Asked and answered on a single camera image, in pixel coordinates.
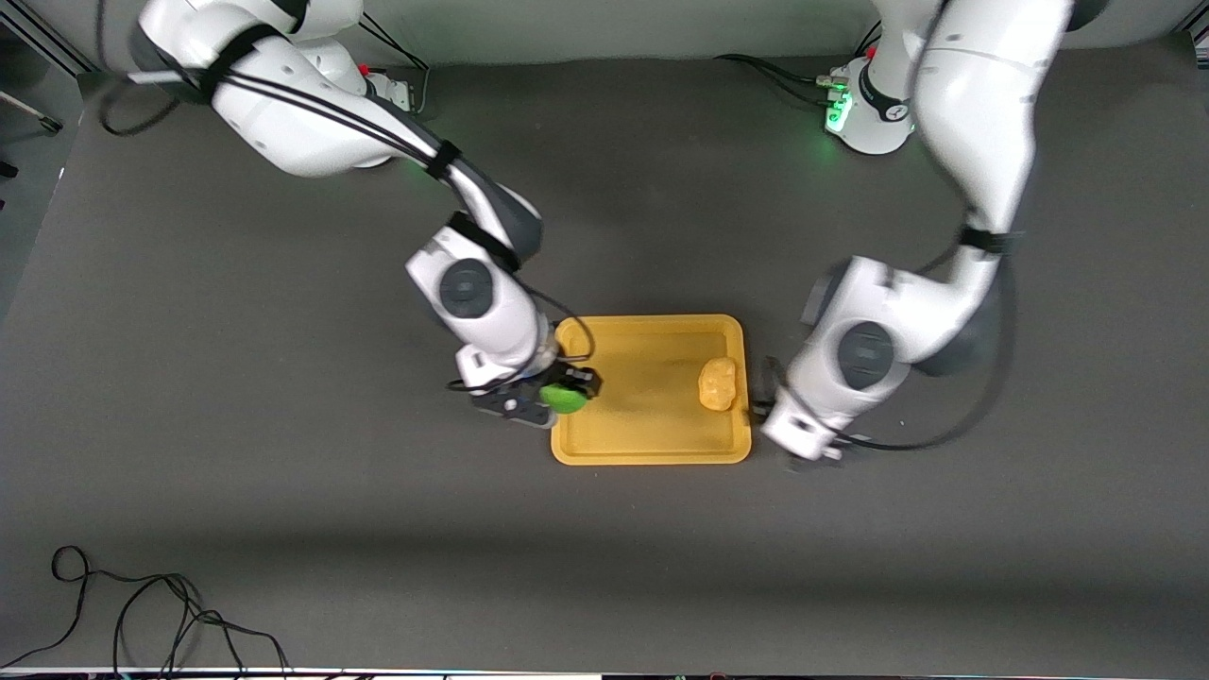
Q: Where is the green apple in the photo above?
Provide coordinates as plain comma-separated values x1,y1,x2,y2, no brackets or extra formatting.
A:
539,382,589,416

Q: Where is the yellow potato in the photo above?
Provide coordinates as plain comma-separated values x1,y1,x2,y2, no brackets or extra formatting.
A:
698,357,739,413

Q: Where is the yellow plastic tray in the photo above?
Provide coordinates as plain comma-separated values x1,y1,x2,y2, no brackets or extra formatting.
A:
551,314,753,467

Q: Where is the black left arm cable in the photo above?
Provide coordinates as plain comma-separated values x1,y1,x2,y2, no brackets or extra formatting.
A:
831,227,1018,454

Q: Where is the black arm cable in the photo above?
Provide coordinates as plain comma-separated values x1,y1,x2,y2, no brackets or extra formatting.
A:
94,0,596,393
831,227,1018,454

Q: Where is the black left base cable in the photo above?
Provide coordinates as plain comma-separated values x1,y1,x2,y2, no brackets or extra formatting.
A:
713,19,884,107

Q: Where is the black base cable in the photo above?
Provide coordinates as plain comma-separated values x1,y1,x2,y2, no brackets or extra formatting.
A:
713,19,884,107
359,14,432,114

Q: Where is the black right base cable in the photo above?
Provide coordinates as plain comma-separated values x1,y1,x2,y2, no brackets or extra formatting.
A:
359,14,432,114

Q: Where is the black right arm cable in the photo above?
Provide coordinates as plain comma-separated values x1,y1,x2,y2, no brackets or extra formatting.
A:
94,0,596,393

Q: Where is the black loose looped cable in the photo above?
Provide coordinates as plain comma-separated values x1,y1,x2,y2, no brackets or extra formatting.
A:
0,545,291,677

